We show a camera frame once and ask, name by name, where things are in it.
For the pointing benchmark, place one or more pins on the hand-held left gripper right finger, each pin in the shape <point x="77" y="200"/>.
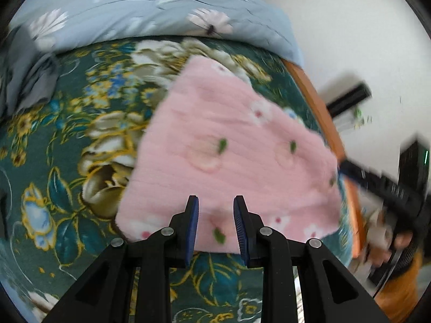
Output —
<point x="240" y="228"/>

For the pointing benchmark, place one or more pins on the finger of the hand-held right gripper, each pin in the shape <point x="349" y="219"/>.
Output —
<point x="355" y="173"/>

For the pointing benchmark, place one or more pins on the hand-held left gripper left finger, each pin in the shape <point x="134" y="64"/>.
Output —
<point x="192" y="228"/>

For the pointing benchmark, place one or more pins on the pink floral fleece pants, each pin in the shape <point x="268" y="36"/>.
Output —
<point x="235" y="141"/>

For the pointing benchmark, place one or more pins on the person's right forearm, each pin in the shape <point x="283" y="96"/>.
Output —
<point x="400" y="296"/>

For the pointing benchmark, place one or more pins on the person's right hand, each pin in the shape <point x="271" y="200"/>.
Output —
<point x="402" y="240"/>

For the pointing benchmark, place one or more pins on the black rectangular object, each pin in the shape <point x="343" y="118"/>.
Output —
<point x="350" y="97"/>

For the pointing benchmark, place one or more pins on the green floral blanket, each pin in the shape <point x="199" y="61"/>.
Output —
<point x="50" y="141"/>

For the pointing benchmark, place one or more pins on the dark grey garment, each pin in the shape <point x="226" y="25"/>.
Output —
<point x="2" y="215"/>

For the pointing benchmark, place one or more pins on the blue-grey daisy print duvet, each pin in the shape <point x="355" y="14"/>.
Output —
<point x="134" y="6"/>

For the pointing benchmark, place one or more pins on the orange wooden bed frame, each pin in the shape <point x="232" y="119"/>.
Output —
<point x="323" y="114"/>

